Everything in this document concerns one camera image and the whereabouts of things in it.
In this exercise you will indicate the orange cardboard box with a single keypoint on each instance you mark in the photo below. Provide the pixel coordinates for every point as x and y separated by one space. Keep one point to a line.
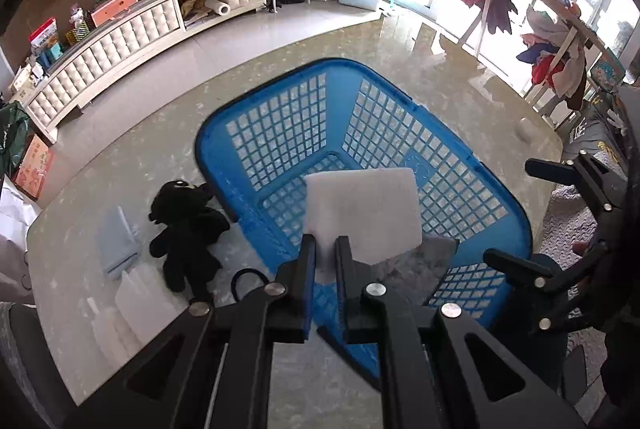
35 166

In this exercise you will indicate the grey patterned rug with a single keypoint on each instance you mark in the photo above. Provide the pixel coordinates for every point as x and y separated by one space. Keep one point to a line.
565 229

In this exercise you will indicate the light blue cloth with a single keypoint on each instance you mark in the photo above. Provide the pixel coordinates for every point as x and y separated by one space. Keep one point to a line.
116 244

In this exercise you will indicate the blue plastic laundry basket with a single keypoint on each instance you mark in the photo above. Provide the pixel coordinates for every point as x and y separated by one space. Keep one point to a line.
280 144

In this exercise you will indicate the white paper bag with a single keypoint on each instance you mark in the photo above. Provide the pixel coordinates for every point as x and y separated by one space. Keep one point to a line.
15 229

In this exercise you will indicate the paper towel roll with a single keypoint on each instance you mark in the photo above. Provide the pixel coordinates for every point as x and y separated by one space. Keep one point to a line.
218 7

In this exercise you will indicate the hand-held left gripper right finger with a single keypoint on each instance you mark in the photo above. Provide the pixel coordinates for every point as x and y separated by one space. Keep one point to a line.
342 289

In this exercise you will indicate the grey chair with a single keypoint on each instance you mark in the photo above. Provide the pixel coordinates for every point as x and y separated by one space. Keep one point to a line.
27 359

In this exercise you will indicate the white tufted long cabinet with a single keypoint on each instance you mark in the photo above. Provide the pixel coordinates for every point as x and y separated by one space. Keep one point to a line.
125 39

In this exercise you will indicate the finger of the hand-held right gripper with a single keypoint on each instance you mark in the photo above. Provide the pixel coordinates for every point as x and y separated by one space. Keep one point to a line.
550 170
515 265

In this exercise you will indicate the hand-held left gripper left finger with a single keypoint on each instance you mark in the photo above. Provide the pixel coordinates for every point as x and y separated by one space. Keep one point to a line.
307 289

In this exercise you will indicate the red and white box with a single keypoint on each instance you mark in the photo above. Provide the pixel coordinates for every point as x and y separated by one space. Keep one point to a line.
44 35

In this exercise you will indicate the white cloth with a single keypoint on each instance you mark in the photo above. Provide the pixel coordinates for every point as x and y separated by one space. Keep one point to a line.
362 214

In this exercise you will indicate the pink box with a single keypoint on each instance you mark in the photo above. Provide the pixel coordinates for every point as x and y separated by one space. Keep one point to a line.
115 6

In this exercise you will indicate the black plush bear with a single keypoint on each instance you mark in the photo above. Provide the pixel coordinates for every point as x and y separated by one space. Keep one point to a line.
187 224

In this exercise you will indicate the grey sponge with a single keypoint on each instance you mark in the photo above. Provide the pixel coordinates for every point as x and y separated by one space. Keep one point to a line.
415 264

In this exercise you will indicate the dark green plastic bag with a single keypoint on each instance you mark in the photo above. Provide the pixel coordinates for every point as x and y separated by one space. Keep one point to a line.
12 139

